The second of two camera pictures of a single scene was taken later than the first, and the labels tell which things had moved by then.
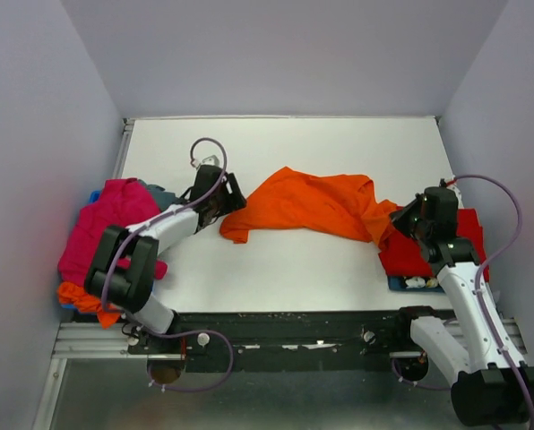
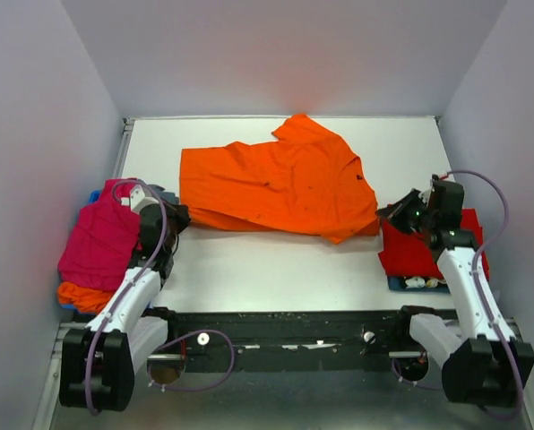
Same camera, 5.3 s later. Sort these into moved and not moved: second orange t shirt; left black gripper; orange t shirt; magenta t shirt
Moved: left black gripper; orange t shirt
Not moved: second orange t shirt; magenta t shirt
